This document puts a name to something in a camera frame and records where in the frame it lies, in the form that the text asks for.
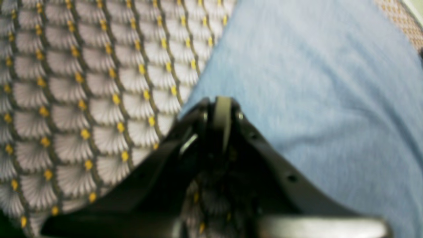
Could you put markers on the blue T-shirt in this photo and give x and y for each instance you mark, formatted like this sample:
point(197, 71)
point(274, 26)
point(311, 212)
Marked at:
point(336, 88)

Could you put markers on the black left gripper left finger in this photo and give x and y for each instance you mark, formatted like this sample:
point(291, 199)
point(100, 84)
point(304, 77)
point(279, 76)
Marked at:
point(148, 203)

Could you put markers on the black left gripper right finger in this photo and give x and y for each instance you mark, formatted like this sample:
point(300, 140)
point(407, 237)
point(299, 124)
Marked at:
point(287, 205)

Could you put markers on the fan-patterned tablecloth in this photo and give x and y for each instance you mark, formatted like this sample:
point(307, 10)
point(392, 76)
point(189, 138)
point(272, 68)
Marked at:
point(88, 87)

